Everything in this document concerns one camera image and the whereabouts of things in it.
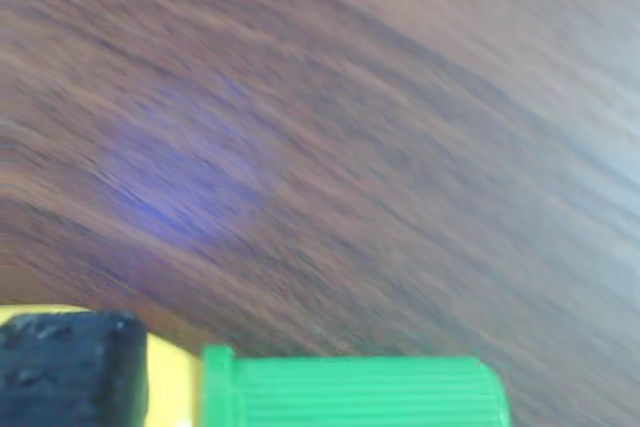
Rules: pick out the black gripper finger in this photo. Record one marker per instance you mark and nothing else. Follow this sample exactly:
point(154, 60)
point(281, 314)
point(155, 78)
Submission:
point(70, 372)

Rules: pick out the yellow bottle with green cap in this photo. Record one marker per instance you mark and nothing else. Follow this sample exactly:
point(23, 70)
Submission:
point(350, 392)

